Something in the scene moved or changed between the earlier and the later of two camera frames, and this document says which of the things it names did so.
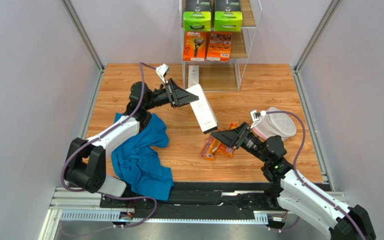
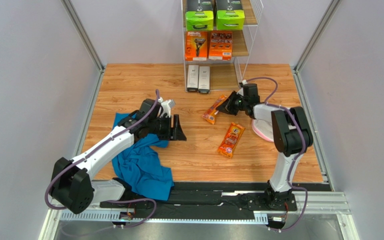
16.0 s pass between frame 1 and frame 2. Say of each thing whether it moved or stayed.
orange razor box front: stayed
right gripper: moved
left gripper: moved
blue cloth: stayed
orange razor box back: stayed
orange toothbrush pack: moved
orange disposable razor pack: stayed
